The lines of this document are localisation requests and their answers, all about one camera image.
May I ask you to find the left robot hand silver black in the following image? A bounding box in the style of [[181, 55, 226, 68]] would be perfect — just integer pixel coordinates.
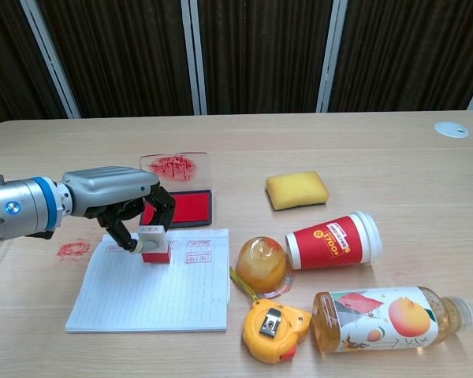
[[61, 165, 177, 255]]

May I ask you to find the red and white stamp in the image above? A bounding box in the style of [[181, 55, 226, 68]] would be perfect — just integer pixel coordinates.
[[136, 224, 171, 265]]

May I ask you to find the red ink pad clear lid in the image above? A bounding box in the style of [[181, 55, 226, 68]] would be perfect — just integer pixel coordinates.
[[139, 152, 214, 230]]

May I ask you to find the white lined notepad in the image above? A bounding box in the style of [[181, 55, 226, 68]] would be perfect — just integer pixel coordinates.
[[65, 227, 233, 335]]

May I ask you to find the dark ribbed partition panel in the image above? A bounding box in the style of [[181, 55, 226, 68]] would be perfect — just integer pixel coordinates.
[[329, 0, 473, 113], [199, 0, 334, 116], [37, 0, 194, 119], [0, 0, 69, 131]]

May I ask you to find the orange fruit jelly cup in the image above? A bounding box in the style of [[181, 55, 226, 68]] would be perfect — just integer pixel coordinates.
[[234, 235, 296, 299]]

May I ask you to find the yellow sponge green base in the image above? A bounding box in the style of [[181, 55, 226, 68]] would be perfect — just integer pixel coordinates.
[[265, 169, 330, 211]]

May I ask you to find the yellow tape measure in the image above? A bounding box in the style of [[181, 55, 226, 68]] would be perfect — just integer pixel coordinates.
[[229, 265, 313, 365]]

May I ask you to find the red paper cup white lid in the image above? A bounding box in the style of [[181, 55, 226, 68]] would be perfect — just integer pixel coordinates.
[[285, 210, 384, 271]]

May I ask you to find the peach juice plastic bottle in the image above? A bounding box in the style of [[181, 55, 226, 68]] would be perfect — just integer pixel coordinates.
[[311, 285, 473, 359]]

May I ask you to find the white table cable grommet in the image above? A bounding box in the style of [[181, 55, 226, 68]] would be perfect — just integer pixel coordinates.
[[434, 120, 470, 139]]

